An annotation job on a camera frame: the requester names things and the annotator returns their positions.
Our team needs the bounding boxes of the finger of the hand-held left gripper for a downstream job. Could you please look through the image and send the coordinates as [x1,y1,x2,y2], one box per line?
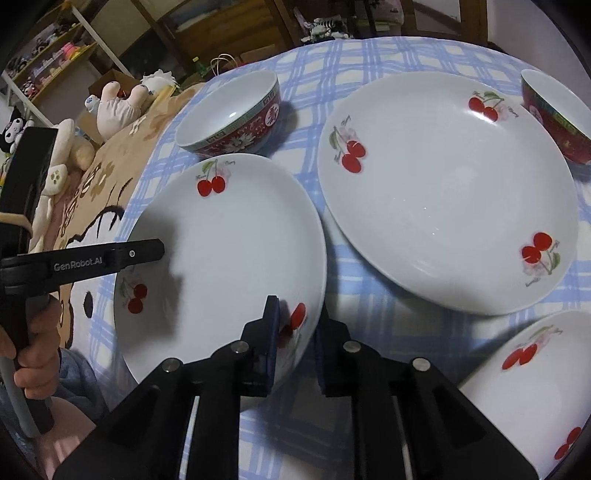
[117,239,165,274]

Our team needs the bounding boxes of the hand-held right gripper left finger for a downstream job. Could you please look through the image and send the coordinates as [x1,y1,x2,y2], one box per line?
[60,295,281,480]

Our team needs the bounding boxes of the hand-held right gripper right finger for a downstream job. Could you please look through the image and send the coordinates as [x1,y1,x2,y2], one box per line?
[315,307,539,480]

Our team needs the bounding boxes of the red patterned bowl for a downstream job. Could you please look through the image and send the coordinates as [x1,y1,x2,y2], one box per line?
[520,69,591,166]
[175,70,281,158]

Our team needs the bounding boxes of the large white cherry-print plate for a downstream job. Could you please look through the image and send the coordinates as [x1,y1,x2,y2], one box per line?
[318,71,579,316]

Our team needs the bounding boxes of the person's left hand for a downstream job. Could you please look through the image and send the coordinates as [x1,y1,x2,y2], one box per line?
[0,298,64,402]

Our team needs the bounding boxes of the black plush toy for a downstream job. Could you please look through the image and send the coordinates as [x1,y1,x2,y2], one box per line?
[0,106,35,155]

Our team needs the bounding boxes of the beige plush toy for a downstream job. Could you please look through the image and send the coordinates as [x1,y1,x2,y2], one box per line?
[30,119,96,243]

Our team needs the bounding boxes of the cream plush doll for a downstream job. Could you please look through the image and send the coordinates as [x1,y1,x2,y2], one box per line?
[96,80,154,139]

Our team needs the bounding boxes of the white shelf rack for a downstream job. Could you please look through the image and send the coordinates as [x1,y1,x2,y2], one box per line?
[0,0,123,109]

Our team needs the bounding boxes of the blue denim cloth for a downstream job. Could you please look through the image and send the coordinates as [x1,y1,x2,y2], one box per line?
[58,347,112,422]

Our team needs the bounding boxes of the cardboard box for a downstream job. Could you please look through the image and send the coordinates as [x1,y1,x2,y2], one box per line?
[88,69,134,97]

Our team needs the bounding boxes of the white fluffy plush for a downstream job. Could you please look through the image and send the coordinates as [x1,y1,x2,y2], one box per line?
[140,69,180,96]

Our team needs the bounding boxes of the wooden wardrobe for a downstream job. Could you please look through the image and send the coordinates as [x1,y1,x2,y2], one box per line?
[124,0,305,75]

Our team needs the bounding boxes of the zebra plush toy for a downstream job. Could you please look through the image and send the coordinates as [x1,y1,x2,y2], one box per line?
[308,17,352,43]

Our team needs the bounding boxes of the grey cable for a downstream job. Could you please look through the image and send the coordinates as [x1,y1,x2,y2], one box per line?
[0,355,38,437]

